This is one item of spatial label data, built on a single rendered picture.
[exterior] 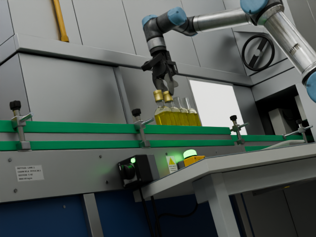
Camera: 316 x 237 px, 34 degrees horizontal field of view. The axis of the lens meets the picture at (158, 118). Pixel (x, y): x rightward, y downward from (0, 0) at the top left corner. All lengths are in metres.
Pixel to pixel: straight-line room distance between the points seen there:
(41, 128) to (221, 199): 0.51
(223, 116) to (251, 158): 1.26
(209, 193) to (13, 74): 0.86
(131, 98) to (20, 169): 0.92
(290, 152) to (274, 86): 1.53
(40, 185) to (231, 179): 0.49
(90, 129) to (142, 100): 0.68
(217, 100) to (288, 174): 1.17
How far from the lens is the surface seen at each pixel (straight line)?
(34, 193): 1.29
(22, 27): 1.92
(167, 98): 2.07
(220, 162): 1.30
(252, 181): 1.42
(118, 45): 2.24
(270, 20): 1.90
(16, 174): 1.27
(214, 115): 2.56
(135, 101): 2.11
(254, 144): 2.45
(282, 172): 1.52
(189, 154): 1.71
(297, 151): 1.52
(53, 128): 1.41
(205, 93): 2.57
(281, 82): 2.98
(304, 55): 1.83
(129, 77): 2.15
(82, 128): 1.48
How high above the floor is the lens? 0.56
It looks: 14 degrees up
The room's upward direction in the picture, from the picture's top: 15 degrees counter-clockwise
